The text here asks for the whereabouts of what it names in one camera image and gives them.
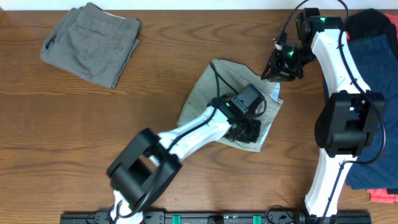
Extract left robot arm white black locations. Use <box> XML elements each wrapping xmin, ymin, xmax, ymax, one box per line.
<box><xmin>106</xmin><ymin>84</ymin><xmax>266</xmax><ymax>223</ymax></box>

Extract red garment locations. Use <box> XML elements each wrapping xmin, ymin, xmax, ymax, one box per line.
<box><xmin>344</xmin><ymin>13</ymin><xmax>398</xmax><ymax>43</ymax></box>

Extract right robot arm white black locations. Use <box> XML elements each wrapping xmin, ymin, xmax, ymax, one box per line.
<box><xmin>261</xmin><ymin>8</ymin><xmax>386</xmax><ymax>223</ymax></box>

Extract navy blue garment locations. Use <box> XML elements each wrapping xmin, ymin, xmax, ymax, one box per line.
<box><xmin>322</xmin><ymin>34</ymin><xmax>398</xmax><ymax>190</ymax></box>

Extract light khaki shorts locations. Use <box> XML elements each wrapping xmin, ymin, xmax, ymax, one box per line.
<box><xmin>177</xmin><ymin>58</ymin><xmax>283</xmax><ymax>152</ymax></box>

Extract folded dark grey shorts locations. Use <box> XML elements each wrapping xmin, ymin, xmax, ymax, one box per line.
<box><xmin>40</xmin><ymin>2</ymin><xmax>141</xmax><ymax>89</ymax></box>

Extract black garment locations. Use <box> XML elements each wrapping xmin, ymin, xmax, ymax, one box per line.
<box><xmin>345</xmin><ymin>8</ymin><xmax>398</xmax><ymax>60</ymax></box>

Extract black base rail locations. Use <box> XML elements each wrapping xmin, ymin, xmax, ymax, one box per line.
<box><xmin>60</xmin><ymin>211</ymin><xmax>372</xmax><ymax>224</ymax></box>

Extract black coiled cable at rail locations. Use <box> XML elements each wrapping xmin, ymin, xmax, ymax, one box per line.
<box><xmin>264</xmin><ymin>204</ymin><xmax>296</xmax><ymax>224</ymax></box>

